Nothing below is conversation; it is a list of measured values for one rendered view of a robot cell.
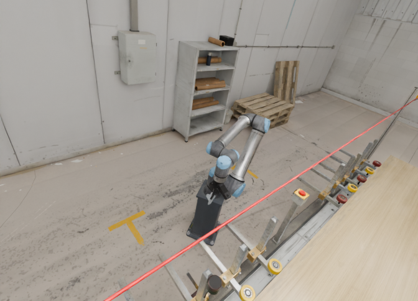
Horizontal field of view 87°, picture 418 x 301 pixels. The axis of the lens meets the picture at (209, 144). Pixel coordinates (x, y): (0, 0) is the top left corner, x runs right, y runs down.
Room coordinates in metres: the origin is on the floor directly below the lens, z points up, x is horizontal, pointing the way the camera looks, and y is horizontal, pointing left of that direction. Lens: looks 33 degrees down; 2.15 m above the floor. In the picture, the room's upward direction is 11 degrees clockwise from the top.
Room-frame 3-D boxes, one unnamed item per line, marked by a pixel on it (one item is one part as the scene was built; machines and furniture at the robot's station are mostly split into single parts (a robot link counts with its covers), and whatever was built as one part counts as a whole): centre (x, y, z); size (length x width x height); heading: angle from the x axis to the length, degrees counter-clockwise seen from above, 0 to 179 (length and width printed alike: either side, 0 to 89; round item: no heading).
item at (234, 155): (1.25, -0.16, 1.25); 0.12 x 0.12 x 0.09; 64
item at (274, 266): (0.75, -0.52, 0.85); 0.08 x 0.08 x 0.11
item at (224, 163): (1.15, -0.12, 1.25); 0.10 x 0.09 x 0.12; 154
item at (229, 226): (0.89, -0.38, 0.83); 0.43 x 0.03 x 0.04; 46
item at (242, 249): (0.70, -0.28, 0.87); 0.03 x 0.03 x 0.48; 46
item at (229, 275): (0.68, -0.26, 0.84); 0.13 x 0.06 x 0.05; 136
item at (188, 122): (3.68, 0.26, 0.78); 0.90 x 0.45 x 1.55; 137
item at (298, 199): (1.06, -0.63, 1.18); 0.07 x 0.07 x 0.08; 46
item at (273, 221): (0.87, -0.45, 0.92); 0.03 x 0.03 x 0.48; 46
